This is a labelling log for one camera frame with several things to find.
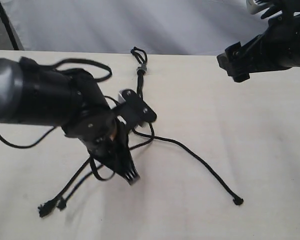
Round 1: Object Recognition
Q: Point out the grey backdrop cloth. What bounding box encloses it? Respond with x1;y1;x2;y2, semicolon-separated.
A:
1;0;268;55

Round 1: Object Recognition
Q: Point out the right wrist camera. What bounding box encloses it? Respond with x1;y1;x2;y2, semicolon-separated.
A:
245;0;300;19

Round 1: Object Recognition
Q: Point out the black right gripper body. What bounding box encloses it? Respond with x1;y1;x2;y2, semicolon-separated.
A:
239;14;300;74

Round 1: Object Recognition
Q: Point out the black rope strand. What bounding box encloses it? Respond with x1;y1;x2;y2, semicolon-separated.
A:
132;49;244;206
37;46;144;218
56;47;156;211

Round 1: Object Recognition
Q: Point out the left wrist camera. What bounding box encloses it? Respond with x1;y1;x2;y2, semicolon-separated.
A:
112;89;157;131

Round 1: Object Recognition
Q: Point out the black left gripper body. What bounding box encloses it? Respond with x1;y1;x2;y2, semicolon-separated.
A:
64;109;133;175

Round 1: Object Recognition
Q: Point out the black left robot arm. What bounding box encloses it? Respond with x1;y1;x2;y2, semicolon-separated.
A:
0;57;142;185

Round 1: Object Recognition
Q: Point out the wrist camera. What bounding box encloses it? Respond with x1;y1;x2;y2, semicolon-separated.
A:
245;0;300;19
112;89;157;131

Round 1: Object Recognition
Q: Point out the black stand pole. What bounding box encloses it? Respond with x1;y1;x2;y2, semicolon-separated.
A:
0;2;20;51

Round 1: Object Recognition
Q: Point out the grey tape around cable bundle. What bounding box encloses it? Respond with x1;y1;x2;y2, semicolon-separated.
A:
136;64;147;74

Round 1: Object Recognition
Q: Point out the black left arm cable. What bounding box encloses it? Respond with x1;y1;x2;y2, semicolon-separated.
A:
0;57;121;182

